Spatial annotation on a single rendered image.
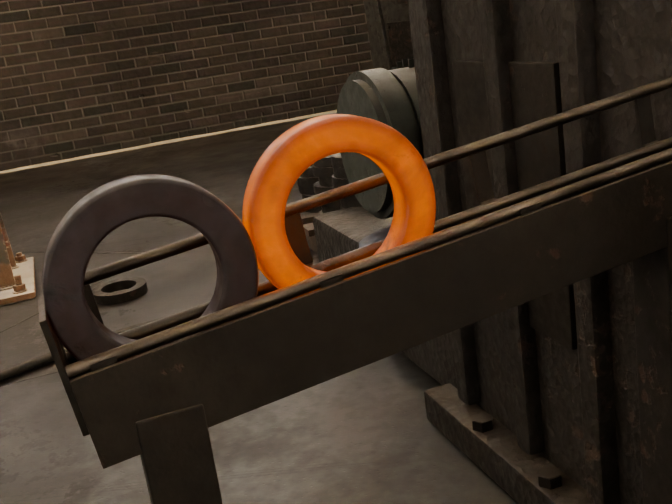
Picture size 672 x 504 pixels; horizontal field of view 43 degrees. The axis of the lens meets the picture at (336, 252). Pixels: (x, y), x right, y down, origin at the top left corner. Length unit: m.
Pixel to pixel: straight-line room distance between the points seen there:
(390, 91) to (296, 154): 1.33
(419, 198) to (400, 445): 0.99
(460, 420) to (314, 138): 0.98
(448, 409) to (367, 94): 0.81
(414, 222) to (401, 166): 0.06
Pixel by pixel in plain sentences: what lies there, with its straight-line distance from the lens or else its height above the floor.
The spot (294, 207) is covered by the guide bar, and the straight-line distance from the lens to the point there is 0.83.
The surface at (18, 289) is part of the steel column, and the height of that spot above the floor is 0.04.
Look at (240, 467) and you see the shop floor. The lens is 1.76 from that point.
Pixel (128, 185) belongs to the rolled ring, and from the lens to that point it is 0.73.
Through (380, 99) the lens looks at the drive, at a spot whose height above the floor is 0.62.
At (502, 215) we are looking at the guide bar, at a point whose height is 0.63.
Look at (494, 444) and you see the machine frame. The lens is 1.57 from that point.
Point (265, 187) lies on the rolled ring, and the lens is 0.76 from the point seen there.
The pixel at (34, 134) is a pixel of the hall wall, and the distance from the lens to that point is 6.83.
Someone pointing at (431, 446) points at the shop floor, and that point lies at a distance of 1.73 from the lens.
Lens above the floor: 0.84
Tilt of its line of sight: 16 degrees down
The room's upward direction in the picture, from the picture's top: 8 degrees counter-clockwise
